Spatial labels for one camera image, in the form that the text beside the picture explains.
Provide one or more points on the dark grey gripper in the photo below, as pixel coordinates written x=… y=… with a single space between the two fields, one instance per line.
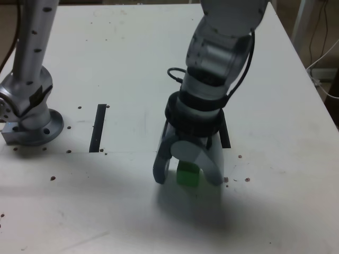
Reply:
x=196 y=139

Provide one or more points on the green cube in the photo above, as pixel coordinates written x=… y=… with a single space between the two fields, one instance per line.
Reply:
x=186 y=177

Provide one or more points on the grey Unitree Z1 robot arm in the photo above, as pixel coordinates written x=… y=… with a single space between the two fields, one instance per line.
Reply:
x=29 y=53

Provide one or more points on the black tape square outline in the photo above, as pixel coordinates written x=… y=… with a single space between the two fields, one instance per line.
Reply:
x=225 y=137

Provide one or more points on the black tape strip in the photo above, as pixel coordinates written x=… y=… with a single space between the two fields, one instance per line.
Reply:
x=97 y=129

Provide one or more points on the white furniture leg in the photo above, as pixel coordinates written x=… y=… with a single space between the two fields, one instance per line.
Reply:
x=300 y=23

